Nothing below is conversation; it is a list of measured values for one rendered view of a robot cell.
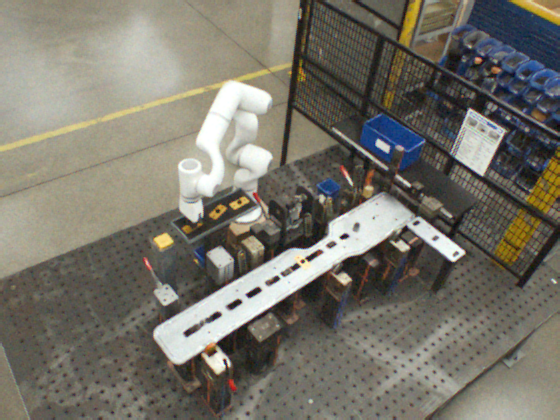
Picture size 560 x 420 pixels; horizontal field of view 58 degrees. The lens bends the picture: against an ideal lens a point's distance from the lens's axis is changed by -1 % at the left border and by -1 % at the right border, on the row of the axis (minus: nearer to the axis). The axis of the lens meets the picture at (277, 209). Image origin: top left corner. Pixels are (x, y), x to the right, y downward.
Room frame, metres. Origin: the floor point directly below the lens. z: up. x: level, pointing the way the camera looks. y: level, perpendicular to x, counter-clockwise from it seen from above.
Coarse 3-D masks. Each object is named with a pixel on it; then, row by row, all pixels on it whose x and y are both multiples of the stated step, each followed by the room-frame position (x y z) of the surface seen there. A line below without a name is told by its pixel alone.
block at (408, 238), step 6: (408, 234) 1.72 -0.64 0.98; (402, 240) 1.69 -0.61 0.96; (408, 240) 1.68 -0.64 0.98; (414, 240) 1.68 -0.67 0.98; (420, 240) 1.69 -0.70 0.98; (414, 246) 1.64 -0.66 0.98; (408, 252) 1.65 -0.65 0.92; (414, 252) 1.65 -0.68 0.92; (408, 258) 1.64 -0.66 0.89; (408, 264) 1.67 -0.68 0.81; (402, 270) 1.64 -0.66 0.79; (408, 270) 1.68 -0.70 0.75; (402, 276) 1.65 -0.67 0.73
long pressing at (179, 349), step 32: (384, 192) 1.97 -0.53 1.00; (352, 224) 1.72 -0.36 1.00; (384, 224) 1.74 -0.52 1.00; (288, 256) 1.47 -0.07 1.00; (320, 256) 1.49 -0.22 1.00; (224, 288) 1.25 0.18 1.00; (288, 288) 1.29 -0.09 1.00; (192, 320) 1.08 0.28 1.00; (224, 320) 1.10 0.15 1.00; (192, 352) 0.95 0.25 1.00
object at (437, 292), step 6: (456, 252) 1.63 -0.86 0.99; (444, 258) 1.61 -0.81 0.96; (444, 264) 1.61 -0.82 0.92; (450, 264) 1.59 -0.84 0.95; (444, 270) 1.60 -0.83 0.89; (450, 270) 1.60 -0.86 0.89; (438, 276) 1.61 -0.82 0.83; (444, 276) 1.59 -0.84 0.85; (432, 282) 1.66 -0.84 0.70; (438, 282) 1.60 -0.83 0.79; (444, 282) 1.61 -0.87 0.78; (426, 288) 1.62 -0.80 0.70; (432, 288) 1.61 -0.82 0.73; (438, 288) 1.59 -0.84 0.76; (432, 294) 1.59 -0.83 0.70; (438, 294) 1.59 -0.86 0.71; (444, 294) 1.59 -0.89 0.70
